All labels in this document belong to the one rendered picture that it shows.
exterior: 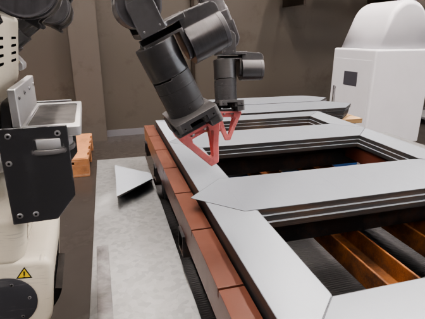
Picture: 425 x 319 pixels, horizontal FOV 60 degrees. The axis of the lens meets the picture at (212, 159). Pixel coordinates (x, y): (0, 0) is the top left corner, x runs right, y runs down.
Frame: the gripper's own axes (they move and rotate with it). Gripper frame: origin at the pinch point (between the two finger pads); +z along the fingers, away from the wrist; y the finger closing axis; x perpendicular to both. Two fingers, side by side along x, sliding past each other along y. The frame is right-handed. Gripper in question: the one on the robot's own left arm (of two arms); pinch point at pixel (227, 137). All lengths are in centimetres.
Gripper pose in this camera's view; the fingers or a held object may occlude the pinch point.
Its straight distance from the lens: 96.4
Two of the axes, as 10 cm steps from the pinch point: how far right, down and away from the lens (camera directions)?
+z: 0.4, 9.9, 0.9
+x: -9.6, 0.7, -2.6
